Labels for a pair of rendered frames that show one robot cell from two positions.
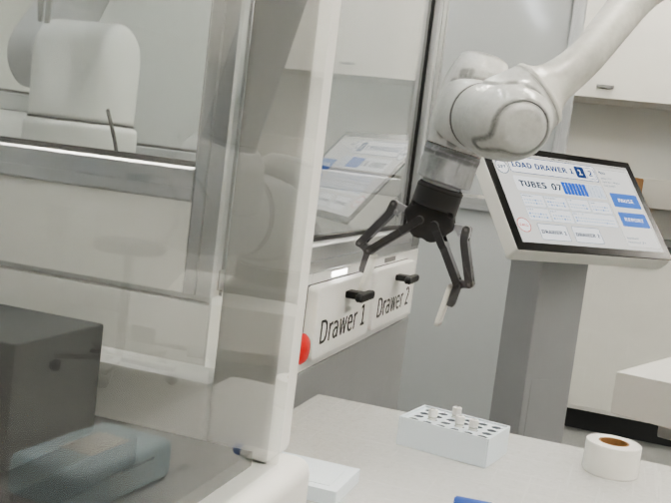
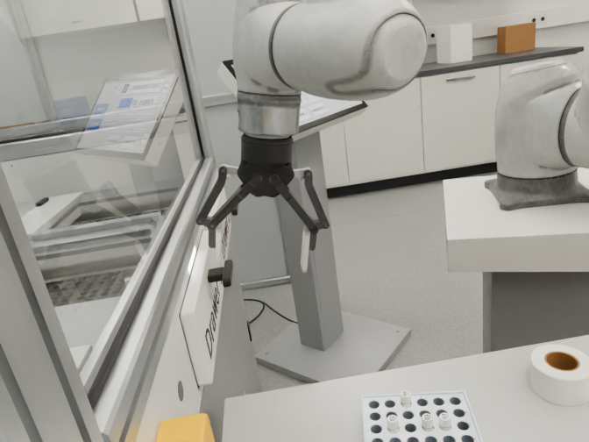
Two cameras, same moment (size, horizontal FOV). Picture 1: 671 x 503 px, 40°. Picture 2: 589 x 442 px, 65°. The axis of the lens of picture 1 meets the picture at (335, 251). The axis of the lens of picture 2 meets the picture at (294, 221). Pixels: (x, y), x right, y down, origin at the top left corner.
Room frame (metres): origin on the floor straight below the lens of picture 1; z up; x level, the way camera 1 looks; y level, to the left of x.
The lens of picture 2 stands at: (0.85, 0.05, 1.21)
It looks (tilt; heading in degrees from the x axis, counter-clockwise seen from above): 20 degrees down; 340
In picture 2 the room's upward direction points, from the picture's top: 9 degrees counter-clockwise
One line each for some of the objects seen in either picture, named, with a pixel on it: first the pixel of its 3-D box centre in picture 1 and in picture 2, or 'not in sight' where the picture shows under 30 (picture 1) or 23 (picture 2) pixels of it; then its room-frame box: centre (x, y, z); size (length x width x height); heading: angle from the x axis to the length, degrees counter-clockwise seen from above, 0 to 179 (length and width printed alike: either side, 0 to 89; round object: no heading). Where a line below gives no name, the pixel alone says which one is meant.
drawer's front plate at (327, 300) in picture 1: (339, 311); (207, 295); (1.50, -0.02, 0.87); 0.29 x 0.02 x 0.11; 162
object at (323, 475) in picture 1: (294, 473); not in sight; (1.00, 0.02, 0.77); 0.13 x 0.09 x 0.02; 72
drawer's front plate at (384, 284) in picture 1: (390, 291); (220, 224); (1.80, -0.12, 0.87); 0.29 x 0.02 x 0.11; 162
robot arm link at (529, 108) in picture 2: not in sight; (540, 117); (1.55, -0.77, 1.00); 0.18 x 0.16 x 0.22; 5
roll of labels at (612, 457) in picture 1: (611, 456); (560, 374); (1.18, -0.39, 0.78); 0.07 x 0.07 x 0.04
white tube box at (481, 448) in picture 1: (453, 434); (418, 431); (1.20, -0.18, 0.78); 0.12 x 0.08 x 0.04; 62
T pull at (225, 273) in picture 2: (357, 294); (220, 274); (1.49, -0.04, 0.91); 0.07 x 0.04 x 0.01; 162
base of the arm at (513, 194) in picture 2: not in sight; (533, 178); (1.58, -0.78, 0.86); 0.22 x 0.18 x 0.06; 148
